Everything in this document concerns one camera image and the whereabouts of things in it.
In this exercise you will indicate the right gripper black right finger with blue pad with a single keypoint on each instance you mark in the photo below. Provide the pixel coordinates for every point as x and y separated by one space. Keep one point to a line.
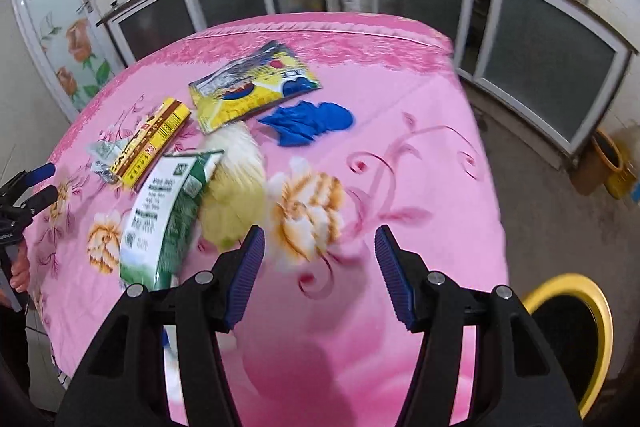
517 379

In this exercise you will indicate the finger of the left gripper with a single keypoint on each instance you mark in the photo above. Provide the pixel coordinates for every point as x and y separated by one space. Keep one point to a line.
17 217

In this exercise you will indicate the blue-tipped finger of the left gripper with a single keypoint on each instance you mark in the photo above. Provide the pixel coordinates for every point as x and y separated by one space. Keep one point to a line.
24 180

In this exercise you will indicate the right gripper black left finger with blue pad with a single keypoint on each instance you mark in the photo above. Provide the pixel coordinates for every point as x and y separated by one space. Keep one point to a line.
120 381

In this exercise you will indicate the green white milk carton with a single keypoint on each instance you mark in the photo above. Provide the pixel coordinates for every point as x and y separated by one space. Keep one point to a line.
159 227

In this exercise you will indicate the yellow silver snack bag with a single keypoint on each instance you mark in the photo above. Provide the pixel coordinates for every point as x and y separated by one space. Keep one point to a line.
249 85

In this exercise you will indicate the white yellow foam net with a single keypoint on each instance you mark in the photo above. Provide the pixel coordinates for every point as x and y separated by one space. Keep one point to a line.
234 199

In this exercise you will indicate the blue rubber glove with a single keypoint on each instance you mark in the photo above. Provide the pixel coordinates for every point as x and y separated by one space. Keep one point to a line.
300 125

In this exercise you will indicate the yellow rimmed trash bin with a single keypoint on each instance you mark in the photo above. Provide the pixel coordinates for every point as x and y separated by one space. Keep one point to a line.
573 313

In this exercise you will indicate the kitchen counter cabinet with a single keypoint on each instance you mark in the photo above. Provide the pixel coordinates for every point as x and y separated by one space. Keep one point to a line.
554 63

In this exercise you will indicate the person's hand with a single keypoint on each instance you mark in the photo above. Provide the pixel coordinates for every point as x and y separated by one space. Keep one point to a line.
20 275

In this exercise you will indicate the crumpled silver wrapper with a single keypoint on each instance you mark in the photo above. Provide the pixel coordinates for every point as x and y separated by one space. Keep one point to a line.
103 154

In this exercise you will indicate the yellow red flat box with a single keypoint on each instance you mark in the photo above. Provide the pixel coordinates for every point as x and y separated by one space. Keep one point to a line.
149 141

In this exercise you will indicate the floral glass door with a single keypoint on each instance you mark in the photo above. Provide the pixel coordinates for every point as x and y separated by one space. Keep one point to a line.
72 52

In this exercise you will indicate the pink floral tablecloth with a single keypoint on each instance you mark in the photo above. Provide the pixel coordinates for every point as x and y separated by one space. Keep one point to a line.
319 343

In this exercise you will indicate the brown plastic bucket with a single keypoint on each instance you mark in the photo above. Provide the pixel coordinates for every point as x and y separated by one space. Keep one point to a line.
608 160

